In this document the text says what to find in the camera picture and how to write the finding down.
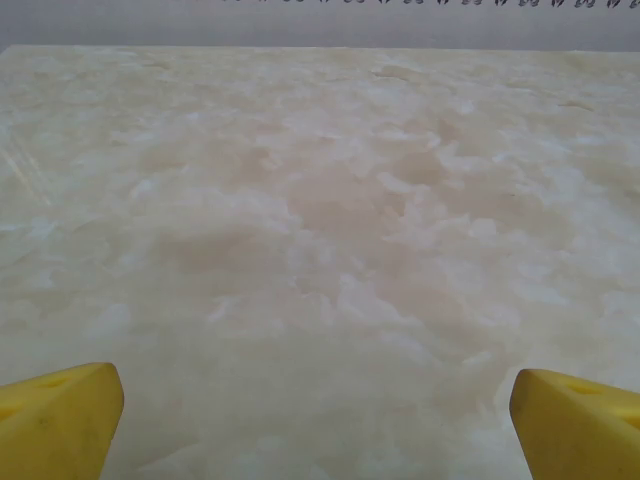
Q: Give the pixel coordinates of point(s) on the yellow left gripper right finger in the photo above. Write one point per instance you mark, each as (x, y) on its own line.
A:
(575, 430)

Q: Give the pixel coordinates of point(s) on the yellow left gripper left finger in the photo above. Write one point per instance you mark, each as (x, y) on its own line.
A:
(60, 430)

